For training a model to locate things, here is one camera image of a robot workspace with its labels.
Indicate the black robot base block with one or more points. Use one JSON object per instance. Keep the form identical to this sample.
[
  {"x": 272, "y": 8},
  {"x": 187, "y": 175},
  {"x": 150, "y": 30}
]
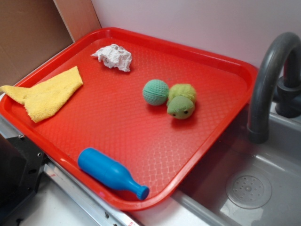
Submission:
[{"x": 21, "y": 166}]

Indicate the brown cardboard panel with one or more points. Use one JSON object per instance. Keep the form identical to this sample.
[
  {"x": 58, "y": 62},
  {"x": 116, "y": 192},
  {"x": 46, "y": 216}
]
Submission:
[{"x": 33, "y": 31}]

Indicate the grey toy sink basin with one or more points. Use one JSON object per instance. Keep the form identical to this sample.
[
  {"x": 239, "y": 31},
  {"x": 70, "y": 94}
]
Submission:
[{"x": 238, "y": 183}]

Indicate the crumpled white paper towel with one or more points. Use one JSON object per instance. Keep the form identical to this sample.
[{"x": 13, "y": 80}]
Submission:
[{"x": 114, "y": 56}]

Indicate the green plush turtle toy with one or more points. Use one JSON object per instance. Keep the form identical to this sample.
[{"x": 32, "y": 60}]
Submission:
[{"x": 181, "y": 102}]

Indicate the green dimpled ball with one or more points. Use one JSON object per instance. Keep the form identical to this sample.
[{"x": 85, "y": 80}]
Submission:
[{"x": 155, "y": 92}]

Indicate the yellow cloth towel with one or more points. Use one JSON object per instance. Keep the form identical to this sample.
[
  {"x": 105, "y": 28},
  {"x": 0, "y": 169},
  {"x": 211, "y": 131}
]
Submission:
[{"x": 45, "y": 99}]

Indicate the blue plastic toy bottle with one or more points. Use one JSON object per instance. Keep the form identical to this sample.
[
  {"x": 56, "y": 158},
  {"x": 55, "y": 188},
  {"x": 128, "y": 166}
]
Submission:
[{"x": 110, "y": 172}]

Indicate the grey toy faucet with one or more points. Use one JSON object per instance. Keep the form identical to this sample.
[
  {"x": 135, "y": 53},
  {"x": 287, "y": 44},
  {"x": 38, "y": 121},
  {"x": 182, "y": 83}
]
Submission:
[{"x": 278, "y": 80}]

